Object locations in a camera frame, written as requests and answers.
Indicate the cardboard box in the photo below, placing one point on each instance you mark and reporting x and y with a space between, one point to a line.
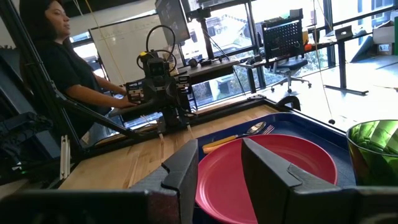
384 34

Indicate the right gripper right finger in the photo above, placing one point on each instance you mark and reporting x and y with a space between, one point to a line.
273 193

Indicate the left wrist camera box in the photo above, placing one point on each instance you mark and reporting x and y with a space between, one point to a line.
157 68

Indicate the black computer monitor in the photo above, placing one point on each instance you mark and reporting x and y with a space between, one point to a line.
172 18

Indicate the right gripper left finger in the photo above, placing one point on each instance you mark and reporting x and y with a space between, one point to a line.
183 186

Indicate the person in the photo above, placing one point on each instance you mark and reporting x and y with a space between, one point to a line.
62 68

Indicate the green faceted plastic cup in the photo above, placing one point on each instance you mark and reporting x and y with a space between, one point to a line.
373 146

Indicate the white plastic strip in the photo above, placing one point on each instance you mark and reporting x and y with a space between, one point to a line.
64 158

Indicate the pink plastic plate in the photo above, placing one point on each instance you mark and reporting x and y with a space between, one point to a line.
224 174

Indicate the black office chair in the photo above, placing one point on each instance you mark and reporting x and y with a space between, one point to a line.
290 67

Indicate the blue plastic tray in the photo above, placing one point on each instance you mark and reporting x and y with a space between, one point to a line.
311 130

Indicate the grey desk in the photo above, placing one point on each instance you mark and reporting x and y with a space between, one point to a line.
208 70

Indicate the black frame clamp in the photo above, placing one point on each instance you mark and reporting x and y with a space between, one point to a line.
289 101

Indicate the black standing desk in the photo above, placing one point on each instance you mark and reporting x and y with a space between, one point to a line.
342 62

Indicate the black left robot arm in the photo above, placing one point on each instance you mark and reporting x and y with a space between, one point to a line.
140 110

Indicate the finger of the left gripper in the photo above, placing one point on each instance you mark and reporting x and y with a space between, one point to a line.
159 97
171 96

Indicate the white whiteboard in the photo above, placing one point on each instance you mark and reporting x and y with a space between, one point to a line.
130 46

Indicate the black monitor pole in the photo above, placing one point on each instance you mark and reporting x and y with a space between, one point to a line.
206 37

